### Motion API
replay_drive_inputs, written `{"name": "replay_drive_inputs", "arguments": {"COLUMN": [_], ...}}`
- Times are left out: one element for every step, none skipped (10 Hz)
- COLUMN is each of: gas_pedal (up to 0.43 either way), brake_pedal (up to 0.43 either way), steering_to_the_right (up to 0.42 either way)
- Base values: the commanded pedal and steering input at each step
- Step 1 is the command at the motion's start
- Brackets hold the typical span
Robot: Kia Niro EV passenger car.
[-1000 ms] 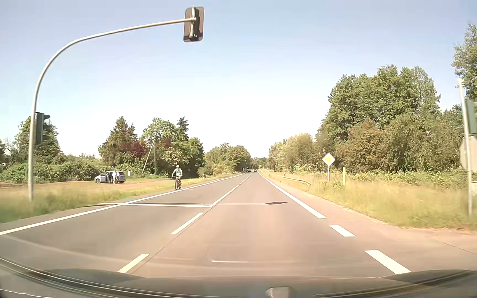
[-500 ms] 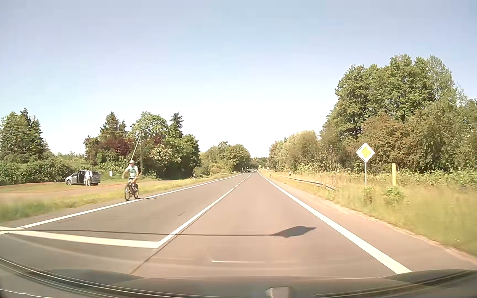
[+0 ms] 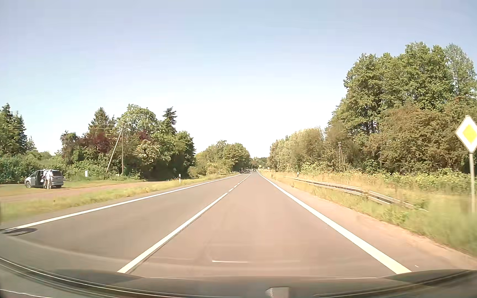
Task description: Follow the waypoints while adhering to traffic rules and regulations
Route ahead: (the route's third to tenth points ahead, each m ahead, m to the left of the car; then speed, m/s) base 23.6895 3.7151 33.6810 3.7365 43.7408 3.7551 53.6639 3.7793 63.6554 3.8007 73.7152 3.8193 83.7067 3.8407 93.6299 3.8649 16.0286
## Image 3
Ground grey asphalt road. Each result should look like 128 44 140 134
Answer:
0 172 477 298

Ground trees and bushes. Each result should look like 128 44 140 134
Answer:
0 103 252 184

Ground car's own bonnet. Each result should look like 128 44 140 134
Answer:
0 252 477 298

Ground road markings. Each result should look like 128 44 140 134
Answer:
0 172 412 298

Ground grass verge with path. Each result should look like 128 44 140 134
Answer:
0 173 243 224

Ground row of trees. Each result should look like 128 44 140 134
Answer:
267 41 477 175

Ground silver parked car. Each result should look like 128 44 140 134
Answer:
24 169 64 189

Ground dry grass verge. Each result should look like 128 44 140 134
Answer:
259 170 477 265

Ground yellow diamond road sign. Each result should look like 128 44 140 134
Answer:
455 115 477 214

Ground metal guard rail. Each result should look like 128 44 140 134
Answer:
282 175 427 212

